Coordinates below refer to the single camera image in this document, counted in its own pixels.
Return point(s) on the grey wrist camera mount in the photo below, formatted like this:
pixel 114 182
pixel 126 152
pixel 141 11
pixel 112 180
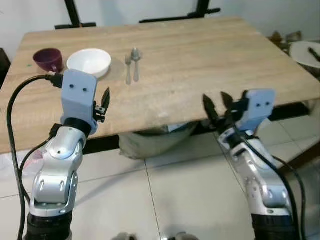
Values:
pixel 77 95
pixel 260 107

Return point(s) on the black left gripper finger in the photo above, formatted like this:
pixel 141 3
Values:
pixel 105 98

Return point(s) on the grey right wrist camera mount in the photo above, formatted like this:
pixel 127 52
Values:
pixel 260 107

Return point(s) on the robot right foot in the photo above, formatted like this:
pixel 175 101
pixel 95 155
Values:
pixel 182 236

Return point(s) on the metal spoon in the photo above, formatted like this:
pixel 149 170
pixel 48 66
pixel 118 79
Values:
pixel 135 62

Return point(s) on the dark wooden furniture leg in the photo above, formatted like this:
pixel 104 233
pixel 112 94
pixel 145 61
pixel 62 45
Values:
pixel 302 157

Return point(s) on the maroon cup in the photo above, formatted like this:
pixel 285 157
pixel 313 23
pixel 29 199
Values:
pixel 48 60

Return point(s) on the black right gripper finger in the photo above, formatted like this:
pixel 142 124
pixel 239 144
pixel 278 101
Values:
pixel 210 109
pixel 228 102

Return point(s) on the white plastic chair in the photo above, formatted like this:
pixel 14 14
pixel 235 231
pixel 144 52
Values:
pixel 300 55

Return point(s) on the light wooden table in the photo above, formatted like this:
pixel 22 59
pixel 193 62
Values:
pixel 200 65

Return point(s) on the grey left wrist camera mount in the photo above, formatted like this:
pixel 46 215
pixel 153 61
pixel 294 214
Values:
pixel 77 95

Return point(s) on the black metal stand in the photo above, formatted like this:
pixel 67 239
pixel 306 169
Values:
pixel 202 11
pixel 75 20

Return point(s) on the metal fork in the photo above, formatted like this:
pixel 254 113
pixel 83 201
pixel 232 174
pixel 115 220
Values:
pixel 128 70

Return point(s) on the grey cloth sack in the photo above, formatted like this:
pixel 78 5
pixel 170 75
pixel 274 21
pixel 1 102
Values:
pixel 150 142

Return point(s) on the small black elongated object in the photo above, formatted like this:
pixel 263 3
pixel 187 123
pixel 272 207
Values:
pixel 314 54

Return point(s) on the white bowl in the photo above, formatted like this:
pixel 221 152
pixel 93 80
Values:
pixel 89 62

